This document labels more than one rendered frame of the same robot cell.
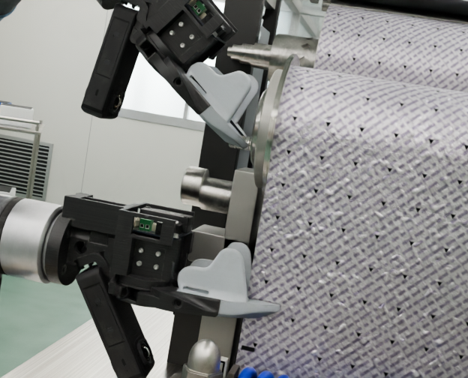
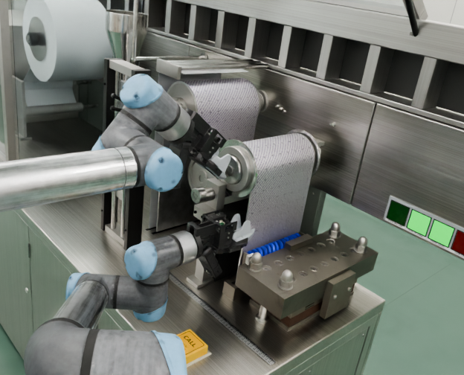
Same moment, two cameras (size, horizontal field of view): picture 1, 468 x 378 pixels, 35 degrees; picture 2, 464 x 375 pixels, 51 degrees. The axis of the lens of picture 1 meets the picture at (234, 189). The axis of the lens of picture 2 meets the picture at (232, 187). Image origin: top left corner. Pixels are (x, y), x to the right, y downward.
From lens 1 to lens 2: 1.01 m
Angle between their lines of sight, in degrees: 56
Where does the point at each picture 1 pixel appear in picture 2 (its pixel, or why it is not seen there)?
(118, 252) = (221, 239)
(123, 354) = (217, 268)
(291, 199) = (257, 196)
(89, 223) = (205, 234)
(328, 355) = (265, 235)
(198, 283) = (239, 235)
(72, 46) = not seen: outside the picture
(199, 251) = not seen: hidden behind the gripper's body
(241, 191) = (221, 193)
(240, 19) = not seen: hidden behind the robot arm
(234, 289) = (247, 231)
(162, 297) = (237, 246)
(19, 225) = (187, 248)
